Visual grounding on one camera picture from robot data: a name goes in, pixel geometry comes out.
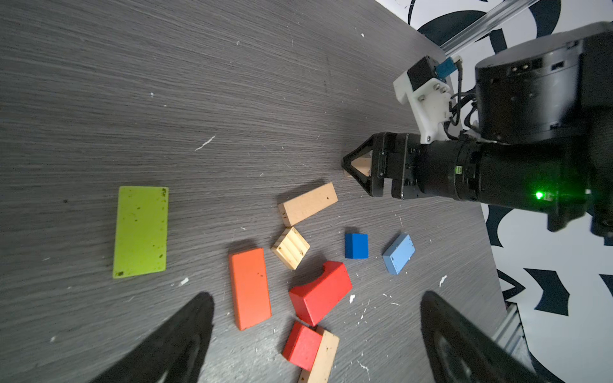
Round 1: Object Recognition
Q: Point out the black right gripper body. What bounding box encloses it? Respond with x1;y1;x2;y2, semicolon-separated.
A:
370;132;472;200

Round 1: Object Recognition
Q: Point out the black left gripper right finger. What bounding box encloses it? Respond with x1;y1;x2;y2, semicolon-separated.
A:
420;290;543;383

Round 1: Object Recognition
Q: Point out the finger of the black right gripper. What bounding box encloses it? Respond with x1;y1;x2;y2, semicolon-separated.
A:
342;155;383;197
342;134;383;165

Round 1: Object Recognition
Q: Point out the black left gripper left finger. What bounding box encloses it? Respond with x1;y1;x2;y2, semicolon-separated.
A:
94;292;215;382

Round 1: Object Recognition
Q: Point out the natural wood bar block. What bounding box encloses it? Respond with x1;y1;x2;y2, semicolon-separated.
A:
279;183;338;228
298;327;340;383
351;156;372;176

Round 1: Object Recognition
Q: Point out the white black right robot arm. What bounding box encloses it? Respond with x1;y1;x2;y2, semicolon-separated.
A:
342;22;612;239

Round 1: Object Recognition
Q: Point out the dark blue cube block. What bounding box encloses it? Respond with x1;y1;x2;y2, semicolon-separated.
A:
345;233;369;259

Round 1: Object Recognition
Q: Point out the light blue rectangular block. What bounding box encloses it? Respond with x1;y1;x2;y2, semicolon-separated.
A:
382;233;415;275

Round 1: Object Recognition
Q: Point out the ribbed natural wood square block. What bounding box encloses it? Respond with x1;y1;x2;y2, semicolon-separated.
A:
271;227;311;271

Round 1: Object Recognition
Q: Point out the green flat wood block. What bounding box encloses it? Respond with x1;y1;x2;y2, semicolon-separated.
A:
113;186;169;279

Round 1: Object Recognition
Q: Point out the orange rectangular wood block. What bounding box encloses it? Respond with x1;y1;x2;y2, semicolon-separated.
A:
229;248;272;331

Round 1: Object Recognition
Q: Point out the small red cube block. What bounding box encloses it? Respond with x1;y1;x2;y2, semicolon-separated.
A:
282;322;322;371

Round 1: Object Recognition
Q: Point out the red arch wood block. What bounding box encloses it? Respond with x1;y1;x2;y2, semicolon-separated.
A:
289;261;353;327

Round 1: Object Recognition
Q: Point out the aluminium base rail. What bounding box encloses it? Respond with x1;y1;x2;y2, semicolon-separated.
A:
492;303;535;373

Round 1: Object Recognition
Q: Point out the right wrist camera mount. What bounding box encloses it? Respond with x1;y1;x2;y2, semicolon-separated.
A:
393;56;461;145

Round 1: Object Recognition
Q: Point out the aluminium corner frame post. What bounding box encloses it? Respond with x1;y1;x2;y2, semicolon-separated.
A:
441;0;538;57

